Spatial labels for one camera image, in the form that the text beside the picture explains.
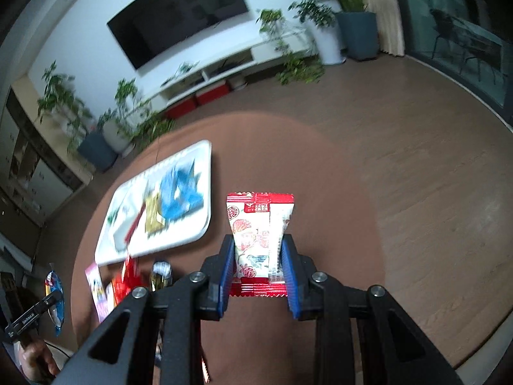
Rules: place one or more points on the pink cartoon snack packet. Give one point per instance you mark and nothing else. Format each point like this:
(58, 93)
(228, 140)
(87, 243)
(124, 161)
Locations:
(96, 288)

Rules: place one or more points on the wooden wall cabinet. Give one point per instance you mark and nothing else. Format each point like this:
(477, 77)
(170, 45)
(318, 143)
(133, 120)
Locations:
(36, 168)

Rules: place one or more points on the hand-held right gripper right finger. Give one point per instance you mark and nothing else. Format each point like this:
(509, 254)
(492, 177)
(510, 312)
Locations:
(290, 280)

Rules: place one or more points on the bushy plant tall white pot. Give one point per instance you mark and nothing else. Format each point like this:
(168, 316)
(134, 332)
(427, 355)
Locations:
(328, 44)

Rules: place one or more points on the broad-leaf plant blue planter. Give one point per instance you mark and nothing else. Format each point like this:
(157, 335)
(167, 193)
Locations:
(358, 34)

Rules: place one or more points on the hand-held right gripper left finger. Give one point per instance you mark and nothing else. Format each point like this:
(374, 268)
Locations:
(226, 276)

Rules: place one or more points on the red chip bag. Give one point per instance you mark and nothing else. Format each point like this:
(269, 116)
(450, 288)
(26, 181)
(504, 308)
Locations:
(126, 276)

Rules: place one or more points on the trailing plant in hanging pot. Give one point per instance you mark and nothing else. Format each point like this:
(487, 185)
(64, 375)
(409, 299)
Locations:
(274, 24)

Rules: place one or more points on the large light blue snack packet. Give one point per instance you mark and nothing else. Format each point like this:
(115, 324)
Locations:
(180, 192)

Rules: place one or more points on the low vine plant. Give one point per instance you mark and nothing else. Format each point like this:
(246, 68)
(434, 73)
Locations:
(298, 70)

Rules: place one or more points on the plant in speckled white pot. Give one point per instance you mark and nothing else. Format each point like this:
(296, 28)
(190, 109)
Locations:
(118, 134)

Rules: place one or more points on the glass sliding door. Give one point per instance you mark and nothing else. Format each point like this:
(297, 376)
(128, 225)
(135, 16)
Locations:
(461, 16)

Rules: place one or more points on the trailing vine plant on stand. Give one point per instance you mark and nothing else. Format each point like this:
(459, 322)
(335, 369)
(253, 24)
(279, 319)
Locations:
(154, 126)

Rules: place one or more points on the small white pot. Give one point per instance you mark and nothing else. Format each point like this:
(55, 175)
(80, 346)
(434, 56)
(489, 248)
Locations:
(239, 84)

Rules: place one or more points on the red storage box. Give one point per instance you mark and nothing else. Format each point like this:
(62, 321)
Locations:
(182, 109)
(212, 94)

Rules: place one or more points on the white television console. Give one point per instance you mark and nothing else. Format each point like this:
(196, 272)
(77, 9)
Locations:
(260, 56)

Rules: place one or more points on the white foam tray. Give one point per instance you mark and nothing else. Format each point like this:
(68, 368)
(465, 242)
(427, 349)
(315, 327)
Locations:
(188, 232)

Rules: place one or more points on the gold snack packet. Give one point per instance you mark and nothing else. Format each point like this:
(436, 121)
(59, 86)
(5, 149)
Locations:
(154, 216)

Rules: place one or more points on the black patio chair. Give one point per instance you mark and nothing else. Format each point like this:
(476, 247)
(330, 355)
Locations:
(445, 34)

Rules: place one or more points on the person's left hand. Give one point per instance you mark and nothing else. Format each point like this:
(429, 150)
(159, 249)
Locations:
(36, 359)

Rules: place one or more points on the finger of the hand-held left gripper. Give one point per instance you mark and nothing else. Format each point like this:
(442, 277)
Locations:
(50, 301)

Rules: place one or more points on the wall-mounted black television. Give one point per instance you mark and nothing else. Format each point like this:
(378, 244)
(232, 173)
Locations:
(176, 16)

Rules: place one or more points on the tall leafy tree blue planter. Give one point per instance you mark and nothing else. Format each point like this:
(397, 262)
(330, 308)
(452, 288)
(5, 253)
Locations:
(98, 150)

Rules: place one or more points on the green and white snack packet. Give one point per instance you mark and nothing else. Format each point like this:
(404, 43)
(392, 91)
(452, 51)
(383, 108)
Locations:
(113, 216)

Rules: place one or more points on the beige curtain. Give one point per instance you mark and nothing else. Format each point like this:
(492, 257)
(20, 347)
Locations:
(384, 12)

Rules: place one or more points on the red and white nut packet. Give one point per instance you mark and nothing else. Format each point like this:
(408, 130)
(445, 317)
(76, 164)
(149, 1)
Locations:
(256, 228)

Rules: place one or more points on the dark blue snack packet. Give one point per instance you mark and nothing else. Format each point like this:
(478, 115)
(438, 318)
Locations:
(56, 284)

